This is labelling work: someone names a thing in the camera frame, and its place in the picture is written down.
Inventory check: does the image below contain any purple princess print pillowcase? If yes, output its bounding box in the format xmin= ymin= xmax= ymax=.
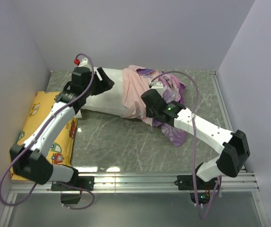
xmin=122 ymin=65 xmax=186 ymax=147

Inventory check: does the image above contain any white pillow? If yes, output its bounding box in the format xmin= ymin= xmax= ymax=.
xmin=81 ymin=68 xmax=127 ymax=117

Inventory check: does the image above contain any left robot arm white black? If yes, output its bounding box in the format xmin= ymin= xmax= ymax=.
xmin=9 ymin=67 xmax=114 ymax=190

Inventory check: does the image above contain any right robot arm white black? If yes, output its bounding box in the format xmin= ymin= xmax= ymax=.
xmin=141 ymin=89 xmax=250 ymax=189

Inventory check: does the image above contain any yellow car print pillow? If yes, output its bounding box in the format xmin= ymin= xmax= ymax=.
xmin=9 ymin=91 xmax=78 ymax=184

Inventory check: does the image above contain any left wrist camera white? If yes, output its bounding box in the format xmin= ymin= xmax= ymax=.
xmin=74 ymin=58 xmax=93 ymax=68

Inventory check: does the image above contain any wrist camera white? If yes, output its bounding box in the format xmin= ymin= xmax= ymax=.
xmin=74 ymin=58 xmax=93 ymax=68
xmin=149 ymin=81 xmax=164 ymax=93

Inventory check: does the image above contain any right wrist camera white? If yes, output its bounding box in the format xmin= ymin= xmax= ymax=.
xmin=149 ymin=81 xmax=164 ymax=93

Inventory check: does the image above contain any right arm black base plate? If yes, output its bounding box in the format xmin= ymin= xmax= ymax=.
xmin=174 ymin=175 xmax=218 ymax=191

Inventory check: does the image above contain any aluminium mounting rail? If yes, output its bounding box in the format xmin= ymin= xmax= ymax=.
xmin=9 ymin=172 xmax=260 ymax=193

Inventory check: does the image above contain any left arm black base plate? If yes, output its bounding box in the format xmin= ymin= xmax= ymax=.
xmin=51 ymin=176 xmax=95 ymax=191

